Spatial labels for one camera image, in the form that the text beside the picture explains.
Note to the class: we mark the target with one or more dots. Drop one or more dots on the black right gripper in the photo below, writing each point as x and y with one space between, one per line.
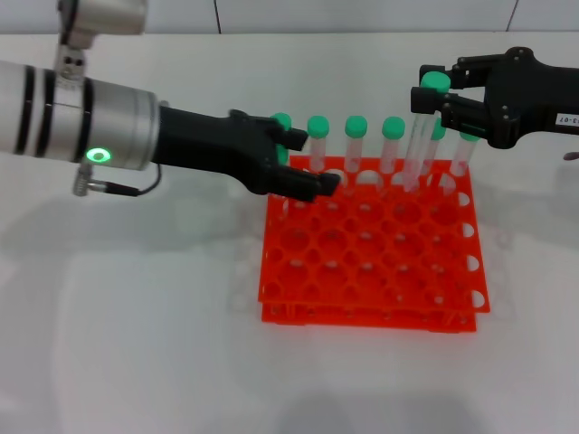
529 99

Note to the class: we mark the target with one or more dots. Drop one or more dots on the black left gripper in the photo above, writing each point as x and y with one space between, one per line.
217 144

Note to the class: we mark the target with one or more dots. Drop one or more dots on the orange test tube rack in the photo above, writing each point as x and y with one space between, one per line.
348 253

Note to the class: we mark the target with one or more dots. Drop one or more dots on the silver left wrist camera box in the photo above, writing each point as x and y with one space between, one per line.
108 16

